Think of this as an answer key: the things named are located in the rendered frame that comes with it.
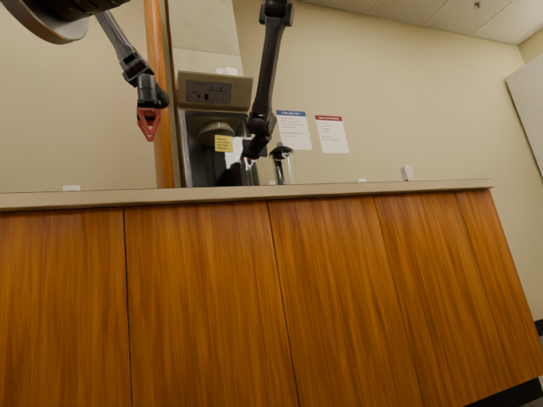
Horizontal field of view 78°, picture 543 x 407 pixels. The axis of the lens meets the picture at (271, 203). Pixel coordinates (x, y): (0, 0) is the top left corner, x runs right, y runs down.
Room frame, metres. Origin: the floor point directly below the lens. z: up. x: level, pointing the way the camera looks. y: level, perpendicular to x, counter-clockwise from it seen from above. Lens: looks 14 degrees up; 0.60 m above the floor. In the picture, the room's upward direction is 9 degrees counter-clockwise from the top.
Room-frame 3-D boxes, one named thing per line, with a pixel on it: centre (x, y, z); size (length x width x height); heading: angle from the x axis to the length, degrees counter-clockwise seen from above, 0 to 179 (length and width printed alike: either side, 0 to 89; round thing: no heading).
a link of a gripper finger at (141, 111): (0.91, 0.32, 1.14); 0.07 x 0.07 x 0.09; 24
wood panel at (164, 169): (1.38, 0.45, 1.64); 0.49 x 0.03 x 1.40; 23
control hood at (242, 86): (1.28, 0.16, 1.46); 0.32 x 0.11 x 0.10; 113
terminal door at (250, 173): (1.32, 0.18, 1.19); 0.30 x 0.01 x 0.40; 113
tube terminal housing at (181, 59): (1.44, 0.23, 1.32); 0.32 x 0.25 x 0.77; 113
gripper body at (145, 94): (0.91, 0.33, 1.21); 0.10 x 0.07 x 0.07; 24
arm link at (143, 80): (0.92, 0.33, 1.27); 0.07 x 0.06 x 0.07; 171
